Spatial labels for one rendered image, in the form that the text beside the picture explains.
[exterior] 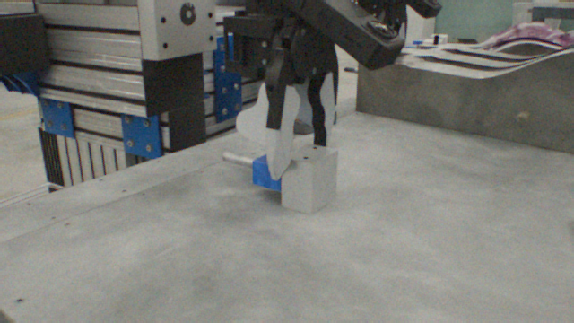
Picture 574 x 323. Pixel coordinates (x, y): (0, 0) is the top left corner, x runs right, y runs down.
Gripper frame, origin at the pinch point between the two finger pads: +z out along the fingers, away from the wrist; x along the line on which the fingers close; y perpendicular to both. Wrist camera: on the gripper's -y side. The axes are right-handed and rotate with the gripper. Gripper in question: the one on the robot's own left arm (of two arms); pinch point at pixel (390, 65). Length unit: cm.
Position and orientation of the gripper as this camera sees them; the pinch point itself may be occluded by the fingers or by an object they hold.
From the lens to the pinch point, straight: 105.7
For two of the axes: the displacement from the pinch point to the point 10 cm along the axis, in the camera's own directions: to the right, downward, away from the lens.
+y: -7.8, -2.2, 5.9
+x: -6.3, 2.7, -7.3
